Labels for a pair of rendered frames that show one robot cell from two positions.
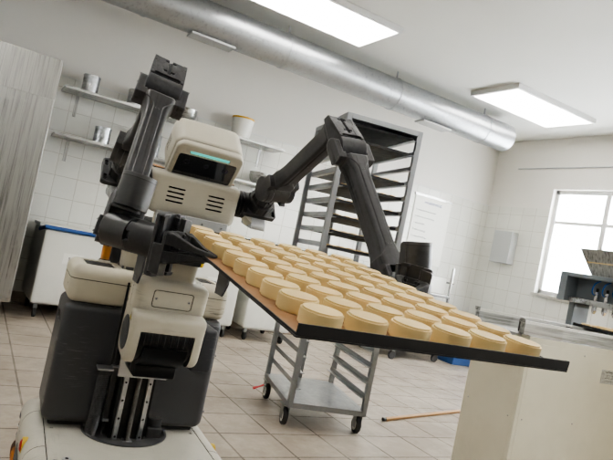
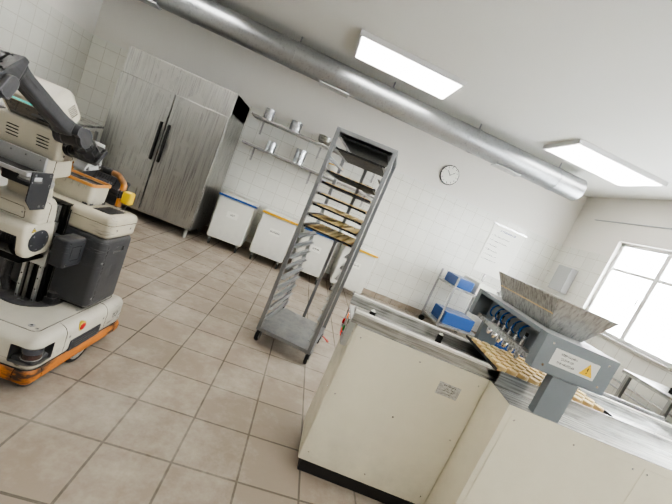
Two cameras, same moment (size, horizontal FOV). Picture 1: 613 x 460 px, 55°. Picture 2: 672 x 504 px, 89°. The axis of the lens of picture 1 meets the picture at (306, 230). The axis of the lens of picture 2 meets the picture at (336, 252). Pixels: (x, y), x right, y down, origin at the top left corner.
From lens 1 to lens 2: 1.75 m
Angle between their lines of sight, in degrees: 24
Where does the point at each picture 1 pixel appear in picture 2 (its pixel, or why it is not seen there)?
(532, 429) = (345, 405)
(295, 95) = (408, 137)
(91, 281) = not seen: hidden behind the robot
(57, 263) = (223, 215)
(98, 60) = (279, 101)
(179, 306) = (15, 212)
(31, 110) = (215, 122)
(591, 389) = (423, 394)
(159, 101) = not seen: outside the picture
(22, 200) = (203, 174)
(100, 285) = not seen: hidden behind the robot
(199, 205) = (30, 140)
